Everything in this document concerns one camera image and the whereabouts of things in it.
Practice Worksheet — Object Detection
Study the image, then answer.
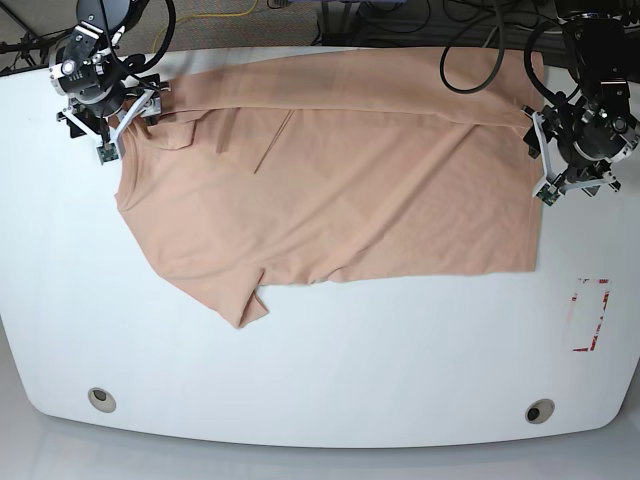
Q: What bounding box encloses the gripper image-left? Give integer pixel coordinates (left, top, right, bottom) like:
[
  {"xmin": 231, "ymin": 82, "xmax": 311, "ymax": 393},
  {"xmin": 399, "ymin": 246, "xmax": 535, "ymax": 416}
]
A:
[{"xmin": 49, "ymin": 22, "xmax": 160, "ymax": 139}]

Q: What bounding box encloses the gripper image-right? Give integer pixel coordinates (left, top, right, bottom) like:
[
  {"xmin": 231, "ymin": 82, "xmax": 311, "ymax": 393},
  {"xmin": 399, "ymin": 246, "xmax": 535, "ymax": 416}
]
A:
[{"xmin": 523, "ymin": 79, "xmax": 636, "ymax": 175}]

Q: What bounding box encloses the peach t-shirt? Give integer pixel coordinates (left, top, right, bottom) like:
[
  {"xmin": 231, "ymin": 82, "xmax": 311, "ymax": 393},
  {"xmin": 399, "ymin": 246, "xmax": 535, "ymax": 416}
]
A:
[{"xmin": 116, "ymin": 48, "xmax": 542, "ymax": 328}]

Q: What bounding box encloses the black tripod stand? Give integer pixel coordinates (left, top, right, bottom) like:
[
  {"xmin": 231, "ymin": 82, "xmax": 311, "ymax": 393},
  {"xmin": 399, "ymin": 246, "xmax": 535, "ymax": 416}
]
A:
[{"xmin": 1, "ymin": 1, "xmax": 72, "ymax": 77}]

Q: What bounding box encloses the red tape rectangle marking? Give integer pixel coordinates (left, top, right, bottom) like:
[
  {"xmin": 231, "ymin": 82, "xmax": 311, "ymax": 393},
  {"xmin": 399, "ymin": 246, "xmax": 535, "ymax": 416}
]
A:
[{"xmin": 565, "ymin": 278, "xmax": 611, "ymax": 353}]

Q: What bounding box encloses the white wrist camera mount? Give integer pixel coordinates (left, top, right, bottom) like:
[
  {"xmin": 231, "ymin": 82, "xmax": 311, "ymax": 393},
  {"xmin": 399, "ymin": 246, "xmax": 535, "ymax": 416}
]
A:
[
  {"xmin": 56, "ymin": 75, "xmax": 171, "ymax": 164},
  {"xmin": 523, "ymin": 106, "xmax": 621, "ymax": 206}
]

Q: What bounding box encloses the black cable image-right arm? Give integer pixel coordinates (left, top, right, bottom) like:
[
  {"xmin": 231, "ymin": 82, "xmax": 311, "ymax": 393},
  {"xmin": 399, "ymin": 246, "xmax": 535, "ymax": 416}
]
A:
[{"xmin": 425, "ymin": 1, "xmax": 570, "ymax": 125}]

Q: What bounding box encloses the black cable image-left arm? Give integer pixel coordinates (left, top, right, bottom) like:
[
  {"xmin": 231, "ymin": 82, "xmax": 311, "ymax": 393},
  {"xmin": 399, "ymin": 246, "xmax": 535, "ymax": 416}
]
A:
[{"xmin": 119, "ymin": 0, "xmax": 177, "ymax": 81}]

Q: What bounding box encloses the yellow cable on floor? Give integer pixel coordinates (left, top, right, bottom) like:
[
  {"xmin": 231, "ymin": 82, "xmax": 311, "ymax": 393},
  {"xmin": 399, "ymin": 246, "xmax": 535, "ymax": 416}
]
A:
[{"xmin": 152, "ymin": 0, "xmax": 257, "ymax": 51}]

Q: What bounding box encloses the right table cable grommet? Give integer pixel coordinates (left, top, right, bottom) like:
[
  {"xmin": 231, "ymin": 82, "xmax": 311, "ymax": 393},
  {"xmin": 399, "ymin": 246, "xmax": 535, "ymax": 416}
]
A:
[{"xmin": 525, "ymin": 399, "xmax": 555, "ymax": 425}]

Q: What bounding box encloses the table cable grommet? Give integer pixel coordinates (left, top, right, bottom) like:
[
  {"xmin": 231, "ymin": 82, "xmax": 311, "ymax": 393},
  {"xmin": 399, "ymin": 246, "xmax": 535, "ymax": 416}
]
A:
[
  {"xmin": 88, "ymin": 387, "xmax": 117, "ymax": 414},
  {"xmin": 525, "ymin": 399, "xmax": 555, "ymax": 425}
]

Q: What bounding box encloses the left table cable grommet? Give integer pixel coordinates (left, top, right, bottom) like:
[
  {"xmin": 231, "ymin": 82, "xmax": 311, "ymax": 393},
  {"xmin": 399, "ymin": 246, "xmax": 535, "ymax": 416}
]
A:
[{"xmin": 88, "ymin": 387, "xmax": 117, "ymax": 414}]

